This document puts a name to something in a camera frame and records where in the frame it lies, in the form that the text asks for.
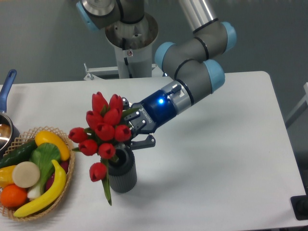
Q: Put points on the yellow pepper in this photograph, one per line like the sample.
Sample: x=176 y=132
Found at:
x=6 y=176

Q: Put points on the red tulip bouquet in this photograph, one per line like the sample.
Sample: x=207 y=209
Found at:
x=106 y=132

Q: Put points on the green bok choy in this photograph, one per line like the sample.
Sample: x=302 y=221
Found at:
x=42 y=157

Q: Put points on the dark grey ribbed vase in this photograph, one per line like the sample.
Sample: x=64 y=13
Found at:
x=122 y=173

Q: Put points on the white metal base frame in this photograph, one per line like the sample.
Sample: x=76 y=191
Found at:
x=101 y=71

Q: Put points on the woven wicker basket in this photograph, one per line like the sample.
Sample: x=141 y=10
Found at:
x=24 y=138

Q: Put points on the white frame at right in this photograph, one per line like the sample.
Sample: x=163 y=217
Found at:
x=299 y=108

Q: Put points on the beige round slice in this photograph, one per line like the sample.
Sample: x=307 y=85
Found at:
x=26 y=174

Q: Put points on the orange fruit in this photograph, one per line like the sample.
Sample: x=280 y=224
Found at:
x=13 y=196

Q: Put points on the blue handled saucepan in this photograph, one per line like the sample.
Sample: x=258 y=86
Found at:
x=8 y=131

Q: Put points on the green cucumber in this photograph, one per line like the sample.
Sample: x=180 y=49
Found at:
x=20 y=154

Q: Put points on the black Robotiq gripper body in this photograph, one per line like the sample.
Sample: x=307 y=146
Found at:
x=151 y=113

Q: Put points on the black device at edge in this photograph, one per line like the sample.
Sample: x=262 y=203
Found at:
x=300 y=206

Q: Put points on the dark red vegetable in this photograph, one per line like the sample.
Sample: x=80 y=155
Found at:
x=65 y=166

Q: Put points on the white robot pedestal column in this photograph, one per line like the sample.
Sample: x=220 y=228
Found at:
x=133 y=46

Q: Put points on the yellow banana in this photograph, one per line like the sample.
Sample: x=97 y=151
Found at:
x=48 y=197

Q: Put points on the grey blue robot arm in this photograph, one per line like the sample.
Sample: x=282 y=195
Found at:
x=195 y=74

